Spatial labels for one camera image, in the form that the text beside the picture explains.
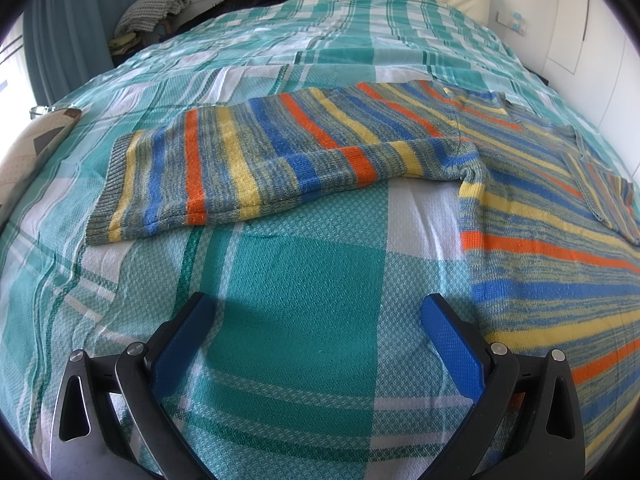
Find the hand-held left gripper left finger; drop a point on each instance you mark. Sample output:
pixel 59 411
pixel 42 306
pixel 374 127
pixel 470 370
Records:
pixel 182 345

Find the white wardrobe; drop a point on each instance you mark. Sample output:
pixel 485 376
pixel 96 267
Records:
pixel 600 35

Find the teal checked bed blanket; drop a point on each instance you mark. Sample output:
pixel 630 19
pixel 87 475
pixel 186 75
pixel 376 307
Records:
pixel 300 285

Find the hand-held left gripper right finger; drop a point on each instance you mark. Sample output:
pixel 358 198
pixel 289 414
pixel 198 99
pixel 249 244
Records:
pixel 452 350

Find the patterned beige pillow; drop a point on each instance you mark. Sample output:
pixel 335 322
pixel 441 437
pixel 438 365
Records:
pixel 30 150

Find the striped knit sweater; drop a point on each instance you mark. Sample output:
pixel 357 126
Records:
pixel 300 150

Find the pile of clothes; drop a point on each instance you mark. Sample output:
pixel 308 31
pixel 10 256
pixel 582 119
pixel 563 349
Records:
pixel 150 7

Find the blue curtain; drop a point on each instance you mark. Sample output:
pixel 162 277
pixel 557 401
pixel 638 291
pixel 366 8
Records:
pixel 65 35

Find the white wall socket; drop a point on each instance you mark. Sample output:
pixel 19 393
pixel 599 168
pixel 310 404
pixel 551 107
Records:
pixel 514 21

